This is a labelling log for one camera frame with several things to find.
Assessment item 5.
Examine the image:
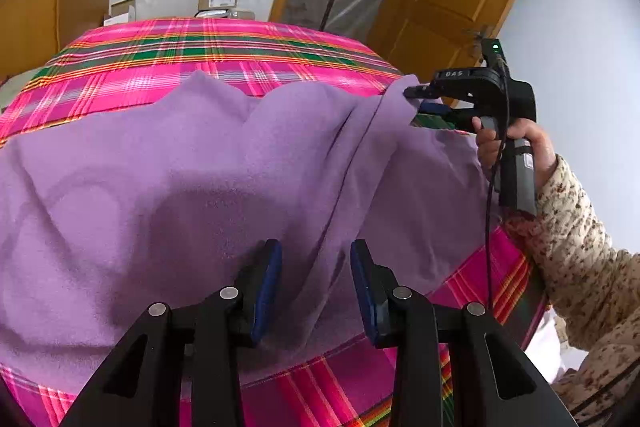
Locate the person's right hand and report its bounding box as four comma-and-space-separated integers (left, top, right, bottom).
472, 114, 558, 192

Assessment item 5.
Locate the purple fleece top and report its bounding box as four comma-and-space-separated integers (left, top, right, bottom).
0, 71, 503, 395

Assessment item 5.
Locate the pink plaid bed sheet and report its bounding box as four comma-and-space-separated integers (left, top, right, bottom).
0, 17, 548, 427

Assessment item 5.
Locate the white cardboard box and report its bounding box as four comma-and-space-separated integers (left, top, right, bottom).
104, 0, 137, 26

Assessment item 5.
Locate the metal door latch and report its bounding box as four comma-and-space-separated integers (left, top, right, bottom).
465, 27, 496, 52

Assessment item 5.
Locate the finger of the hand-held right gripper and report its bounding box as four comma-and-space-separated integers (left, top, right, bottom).
402, 85, 446, 102
417, 102, 458, 120

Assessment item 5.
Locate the person's right forearm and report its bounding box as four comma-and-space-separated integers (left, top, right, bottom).
505, 154, 640, 427

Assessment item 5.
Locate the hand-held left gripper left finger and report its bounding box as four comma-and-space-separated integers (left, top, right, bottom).
60, 238, 283, 427

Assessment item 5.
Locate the pile of plastic parcel bags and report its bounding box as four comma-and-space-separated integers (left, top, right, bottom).
194, 7, 256, 20

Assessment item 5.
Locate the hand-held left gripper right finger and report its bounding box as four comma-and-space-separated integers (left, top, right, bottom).
350, 239, 576, 427

